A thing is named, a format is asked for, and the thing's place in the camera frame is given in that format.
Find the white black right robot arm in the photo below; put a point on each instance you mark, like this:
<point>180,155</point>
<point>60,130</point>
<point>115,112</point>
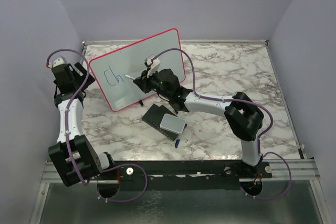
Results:
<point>244,118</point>

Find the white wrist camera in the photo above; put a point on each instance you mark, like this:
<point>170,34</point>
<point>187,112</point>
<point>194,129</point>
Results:
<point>59,61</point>
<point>152,64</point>

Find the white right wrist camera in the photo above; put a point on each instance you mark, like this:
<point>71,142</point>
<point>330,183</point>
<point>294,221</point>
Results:
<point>152,64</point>

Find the aluminium table edge frame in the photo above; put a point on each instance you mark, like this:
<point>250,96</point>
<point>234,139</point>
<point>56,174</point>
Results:
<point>212,68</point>

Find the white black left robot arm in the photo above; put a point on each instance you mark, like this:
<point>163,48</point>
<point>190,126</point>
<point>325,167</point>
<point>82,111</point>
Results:
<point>72,152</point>

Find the pink framed whiteboard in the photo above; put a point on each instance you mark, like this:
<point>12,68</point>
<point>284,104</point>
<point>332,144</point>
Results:
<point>115,70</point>

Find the blue marker cap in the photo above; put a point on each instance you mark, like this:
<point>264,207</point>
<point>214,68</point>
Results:
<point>177,143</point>

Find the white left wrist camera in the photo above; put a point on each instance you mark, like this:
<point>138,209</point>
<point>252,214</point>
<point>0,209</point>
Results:
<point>59,61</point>

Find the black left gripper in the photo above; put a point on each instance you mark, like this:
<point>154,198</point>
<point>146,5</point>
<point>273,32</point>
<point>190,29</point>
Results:
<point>81,68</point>

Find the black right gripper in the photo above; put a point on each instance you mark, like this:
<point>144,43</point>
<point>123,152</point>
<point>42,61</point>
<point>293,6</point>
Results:
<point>143,81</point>

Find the blue handled pliers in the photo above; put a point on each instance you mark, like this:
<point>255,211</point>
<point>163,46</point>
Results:
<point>175,110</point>

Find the black front mounting rail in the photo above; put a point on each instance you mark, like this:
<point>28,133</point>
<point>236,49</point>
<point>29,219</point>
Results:
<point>187,175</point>

